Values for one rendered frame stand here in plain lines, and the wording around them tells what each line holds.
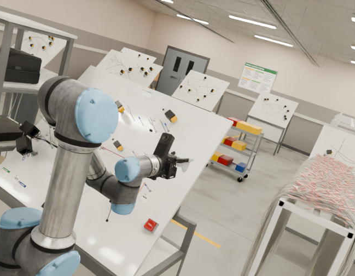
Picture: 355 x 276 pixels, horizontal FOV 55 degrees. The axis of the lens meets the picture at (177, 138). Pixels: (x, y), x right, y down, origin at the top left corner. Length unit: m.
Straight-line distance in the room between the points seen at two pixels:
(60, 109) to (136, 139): 1.25
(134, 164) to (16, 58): 1.51
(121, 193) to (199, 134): 0.95
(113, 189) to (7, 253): 0.34
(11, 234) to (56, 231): 0.16
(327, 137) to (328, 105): 7.78
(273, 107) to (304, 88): 2.14
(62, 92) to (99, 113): 0.11
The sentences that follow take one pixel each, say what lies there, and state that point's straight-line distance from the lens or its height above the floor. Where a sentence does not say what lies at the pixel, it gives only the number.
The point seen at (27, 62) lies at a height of 1.60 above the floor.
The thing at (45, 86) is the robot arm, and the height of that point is 1.77.
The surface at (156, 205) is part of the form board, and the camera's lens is 1.81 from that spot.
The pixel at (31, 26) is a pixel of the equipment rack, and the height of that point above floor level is 1.83.
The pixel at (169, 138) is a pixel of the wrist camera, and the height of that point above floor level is 1.65.
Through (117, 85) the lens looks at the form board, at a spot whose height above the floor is 1.62.
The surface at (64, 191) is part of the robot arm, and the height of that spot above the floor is 1.55.
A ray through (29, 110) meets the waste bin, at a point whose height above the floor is 0.34.
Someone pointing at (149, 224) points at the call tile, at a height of 1.11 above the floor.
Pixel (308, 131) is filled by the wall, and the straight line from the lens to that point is 12.57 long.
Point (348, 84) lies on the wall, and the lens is 12.52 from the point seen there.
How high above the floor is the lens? 1.94
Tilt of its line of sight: 13 degrees down
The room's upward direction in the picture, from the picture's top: 18 degrees clockwise
